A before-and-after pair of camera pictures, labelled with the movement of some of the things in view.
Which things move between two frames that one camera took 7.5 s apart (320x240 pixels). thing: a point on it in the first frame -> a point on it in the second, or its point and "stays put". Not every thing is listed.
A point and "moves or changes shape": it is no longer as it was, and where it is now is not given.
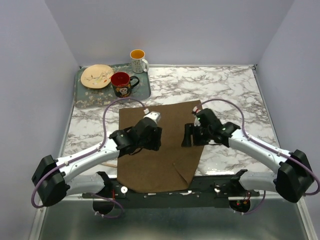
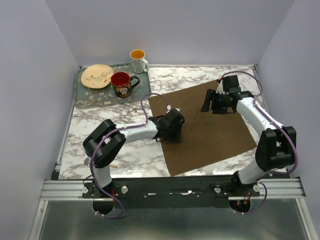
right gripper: x=190 y=128 -> x=211 y=95
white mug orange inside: x=137 y=61 stays put
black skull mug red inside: x=121 y=82 stays put
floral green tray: x=85 y=96 stays put
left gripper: x=156 y=143 -> x=176 y=137
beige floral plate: x=96 y=76 stays put
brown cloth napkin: x=170 y=167 moves or changes shape
